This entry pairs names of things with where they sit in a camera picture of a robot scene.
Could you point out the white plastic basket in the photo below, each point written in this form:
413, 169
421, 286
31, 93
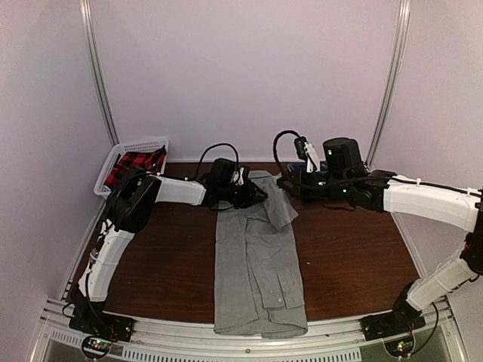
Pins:
147, 145

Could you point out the aluminium corner post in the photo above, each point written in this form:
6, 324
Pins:
398, 51
96, 70

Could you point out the red black plaid shirt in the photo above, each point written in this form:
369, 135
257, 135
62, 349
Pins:
132, 166

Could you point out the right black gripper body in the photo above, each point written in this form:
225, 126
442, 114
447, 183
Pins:
307, 193

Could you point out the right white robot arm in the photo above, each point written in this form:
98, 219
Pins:
347, 178

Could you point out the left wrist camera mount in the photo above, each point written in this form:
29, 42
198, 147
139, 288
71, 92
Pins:
240, 176

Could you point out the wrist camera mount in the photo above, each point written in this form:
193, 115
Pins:
240, 176
306, 152

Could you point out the blue plaid folded shirt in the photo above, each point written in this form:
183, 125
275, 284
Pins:
302, 165

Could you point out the right aluminium corner post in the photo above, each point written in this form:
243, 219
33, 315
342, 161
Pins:
398, 51

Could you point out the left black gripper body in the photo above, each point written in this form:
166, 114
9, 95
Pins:
241, 199

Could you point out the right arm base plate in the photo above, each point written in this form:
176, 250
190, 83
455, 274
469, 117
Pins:
381, 326

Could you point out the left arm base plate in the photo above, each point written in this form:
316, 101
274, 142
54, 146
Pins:
111, 327

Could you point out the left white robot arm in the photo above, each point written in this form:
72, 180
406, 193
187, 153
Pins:
128, 211

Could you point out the aluminium front rail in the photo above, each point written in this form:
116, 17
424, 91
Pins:
340, 339

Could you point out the left aluminium corner post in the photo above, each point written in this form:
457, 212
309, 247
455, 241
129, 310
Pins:
96, 70

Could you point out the grey long sleeve shirt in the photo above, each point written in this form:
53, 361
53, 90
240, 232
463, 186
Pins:
258, 288

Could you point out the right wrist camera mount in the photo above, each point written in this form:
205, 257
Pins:
306, 152

